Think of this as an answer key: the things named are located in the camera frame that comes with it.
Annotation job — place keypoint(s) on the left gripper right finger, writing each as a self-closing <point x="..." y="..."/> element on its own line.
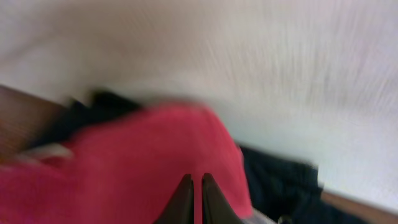
<point x="215" y="207"/>

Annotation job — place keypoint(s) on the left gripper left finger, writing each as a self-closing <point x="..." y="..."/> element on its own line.
<point x="180" y="207"/>

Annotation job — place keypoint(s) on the folded navy blue garment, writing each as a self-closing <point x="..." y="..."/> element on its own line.
<point x="286" y="191"/>

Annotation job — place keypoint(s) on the red polo shirt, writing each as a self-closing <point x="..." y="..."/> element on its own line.
<point x="125" y="171"/>

